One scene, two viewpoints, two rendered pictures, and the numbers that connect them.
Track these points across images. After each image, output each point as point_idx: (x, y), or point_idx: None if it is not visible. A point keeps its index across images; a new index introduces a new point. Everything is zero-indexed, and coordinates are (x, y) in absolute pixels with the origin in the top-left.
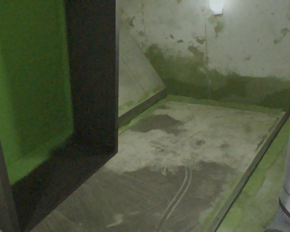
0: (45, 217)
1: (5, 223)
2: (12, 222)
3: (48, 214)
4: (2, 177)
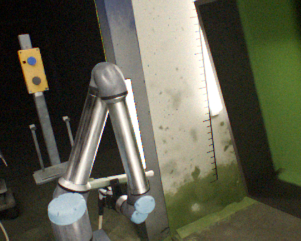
0: (263, 203)
1: (248, 184)
2: (243, 183)
3: (266, 204)
4: (237, 158)
